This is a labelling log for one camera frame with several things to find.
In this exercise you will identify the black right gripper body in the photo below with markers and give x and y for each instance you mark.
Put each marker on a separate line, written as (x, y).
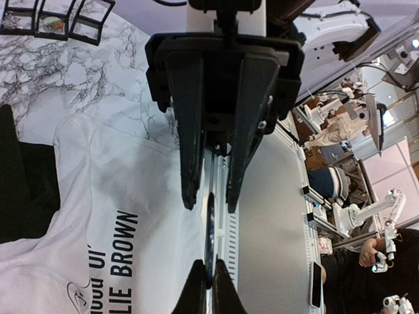
(222, 57)

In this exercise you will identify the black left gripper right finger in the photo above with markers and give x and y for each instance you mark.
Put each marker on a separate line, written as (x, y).
(225, 298)

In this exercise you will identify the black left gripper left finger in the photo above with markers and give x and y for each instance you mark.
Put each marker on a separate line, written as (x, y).
(192, 299)

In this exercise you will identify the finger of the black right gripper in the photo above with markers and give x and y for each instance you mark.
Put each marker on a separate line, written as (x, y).
(185, 77)
(257, 76)

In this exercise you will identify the round blue picture badge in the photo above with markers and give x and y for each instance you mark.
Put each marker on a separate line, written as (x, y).
(210, 238)

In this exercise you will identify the white and green t-shirt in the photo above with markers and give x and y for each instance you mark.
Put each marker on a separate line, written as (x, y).
(94, 223)

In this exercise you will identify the round landscape picture badge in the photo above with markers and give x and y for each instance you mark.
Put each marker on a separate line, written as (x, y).
(54, 23)

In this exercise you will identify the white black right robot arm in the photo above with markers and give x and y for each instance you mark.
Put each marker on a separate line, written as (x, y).
(343, 27)

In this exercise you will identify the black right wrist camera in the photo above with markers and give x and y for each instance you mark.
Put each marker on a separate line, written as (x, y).
(226, 5)

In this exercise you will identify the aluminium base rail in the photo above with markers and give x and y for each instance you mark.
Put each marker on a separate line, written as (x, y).
(267, 244)

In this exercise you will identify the black wire frame organizer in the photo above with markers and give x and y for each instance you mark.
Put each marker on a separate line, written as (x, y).
(84, 20)

